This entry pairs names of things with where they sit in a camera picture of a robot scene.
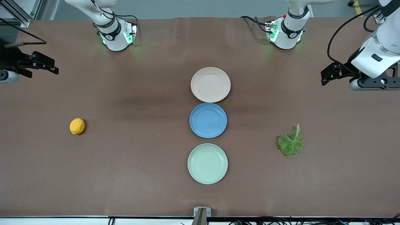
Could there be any brown table cover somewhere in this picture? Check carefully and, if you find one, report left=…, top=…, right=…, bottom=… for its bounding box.
left=0, top=16, right=400, bottom=218

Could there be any black left base cable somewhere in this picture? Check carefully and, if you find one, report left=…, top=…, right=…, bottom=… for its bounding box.
left=240, top=16, right=270, bottom=33

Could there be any yellow lemon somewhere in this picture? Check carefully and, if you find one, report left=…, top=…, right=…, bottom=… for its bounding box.
left=69, top=118, right=85, bottom=135

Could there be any black base cable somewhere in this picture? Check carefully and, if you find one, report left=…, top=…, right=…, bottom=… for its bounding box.
left=114, top=14, right=140, bottom=35
left=240, top=16, right=270, bottom=33

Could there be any metal table bracket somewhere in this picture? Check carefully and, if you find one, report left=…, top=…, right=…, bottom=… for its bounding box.
left=193, top=207, right=212, bottom=225

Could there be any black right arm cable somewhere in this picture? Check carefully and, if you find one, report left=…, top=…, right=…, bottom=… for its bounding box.
left=0, top=17, right=47, bottom=45

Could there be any black right base cable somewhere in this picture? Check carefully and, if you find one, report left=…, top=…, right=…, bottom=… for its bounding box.
left=114, top=14, right=140, bottom=35

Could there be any beige round plate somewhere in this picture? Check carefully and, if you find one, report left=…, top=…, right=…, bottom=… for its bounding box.
left=191, top=67, right=231, bottom=103

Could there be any blue round plate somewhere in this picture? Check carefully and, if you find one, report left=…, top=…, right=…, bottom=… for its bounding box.
left=189, top=103, right=228, bottom=139

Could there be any short black loop cable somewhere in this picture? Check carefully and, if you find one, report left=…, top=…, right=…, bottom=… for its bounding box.
left=362, top=8, right=380, bottom=32

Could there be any right arm base connector plate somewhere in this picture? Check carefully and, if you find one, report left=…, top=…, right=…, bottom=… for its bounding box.
left=123, top=22, right=138, bottom=45

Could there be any green lettuce leaf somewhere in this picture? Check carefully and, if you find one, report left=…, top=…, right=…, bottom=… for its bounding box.
left=277, top=124, right=305, bottom=156

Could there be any light green round plate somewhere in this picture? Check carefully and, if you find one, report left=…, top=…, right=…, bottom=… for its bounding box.
left=187, top=143, right=228, bottom=185

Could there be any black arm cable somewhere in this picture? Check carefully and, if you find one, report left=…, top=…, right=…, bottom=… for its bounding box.
left=0, top=17, right=47, bottom=45
left=327, top=6, right=380, bottom=68

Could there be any left arm base connector plate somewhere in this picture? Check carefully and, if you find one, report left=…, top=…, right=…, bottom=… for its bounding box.
left=265, top=19, right=279, bottom=43

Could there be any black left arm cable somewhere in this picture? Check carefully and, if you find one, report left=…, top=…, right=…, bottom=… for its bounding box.
left=327, top=6, right=380, bottom=68

